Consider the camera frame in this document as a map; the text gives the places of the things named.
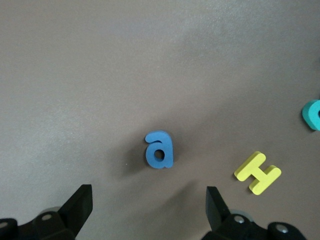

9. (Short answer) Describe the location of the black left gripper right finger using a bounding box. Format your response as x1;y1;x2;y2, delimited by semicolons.
201;186;309;240

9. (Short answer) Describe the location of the brown table cover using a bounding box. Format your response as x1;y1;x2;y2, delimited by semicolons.
0;0;320;240

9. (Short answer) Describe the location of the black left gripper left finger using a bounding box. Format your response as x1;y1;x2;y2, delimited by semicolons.
0;184;94;240

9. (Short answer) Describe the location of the teal foam letter R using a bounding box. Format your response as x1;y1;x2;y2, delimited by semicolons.
300;99;320;132

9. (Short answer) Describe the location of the blue foam letter a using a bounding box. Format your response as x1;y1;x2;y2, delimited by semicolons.
144;130;175;170

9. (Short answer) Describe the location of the yellow foam capital H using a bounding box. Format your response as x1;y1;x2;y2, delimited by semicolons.
233;150;283;196

